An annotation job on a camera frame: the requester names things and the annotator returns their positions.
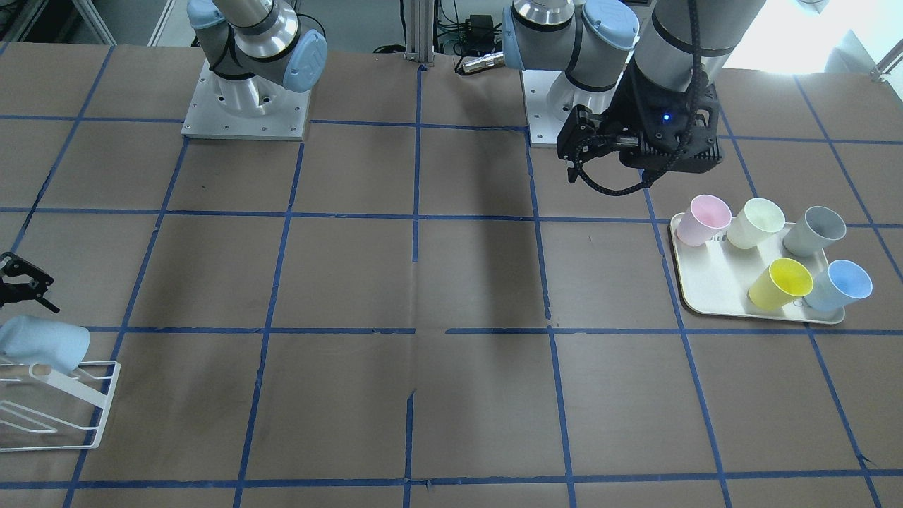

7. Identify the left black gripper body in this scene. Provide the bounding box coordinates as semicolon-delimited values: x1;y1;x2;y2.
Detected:
556;62;723;174

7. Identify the light blue plastic cup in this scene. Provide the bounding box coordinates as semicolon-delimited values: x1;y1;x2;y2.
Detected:
804;258;873;312

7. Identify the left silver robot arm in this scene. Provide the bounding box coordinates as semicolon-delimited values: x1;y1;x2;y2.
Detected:
501;1;764;196

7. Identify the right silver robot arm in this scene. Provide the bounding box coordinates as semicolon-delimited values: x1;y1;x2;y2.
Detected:
186;1;328;120

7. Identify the pink plastic cup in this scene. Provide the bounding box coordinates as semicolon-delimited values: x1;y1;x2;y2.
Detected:
675;194;733;247

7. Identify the pale green plastic cup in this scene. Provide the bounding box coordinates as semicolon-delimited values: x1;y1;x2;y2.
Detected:
726;198;786;250

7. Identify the grey plastic cup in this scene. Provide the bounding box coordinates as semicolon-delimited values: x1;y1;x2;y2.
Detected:
782;206;847;257

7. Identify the yellow plastic cup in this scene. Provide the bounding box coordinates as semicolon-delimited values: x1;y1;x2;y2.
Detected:
748;258;815;311

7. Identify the white plastic tray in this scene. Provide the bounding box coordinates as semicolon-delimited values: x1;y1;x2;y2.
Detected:
669;213;846;325

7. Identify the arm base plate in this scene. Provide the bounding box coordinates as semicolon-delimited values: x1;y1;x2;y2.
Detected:
521;70;615;148
181;62;312;142

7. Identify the white wire cup rack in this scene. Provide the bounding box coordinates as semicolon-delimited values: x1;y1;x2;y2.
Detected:
1;358;121;453

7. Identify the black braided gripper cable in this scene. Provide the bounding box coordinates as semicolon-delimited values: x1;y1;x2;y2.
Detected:
571;0;710;197

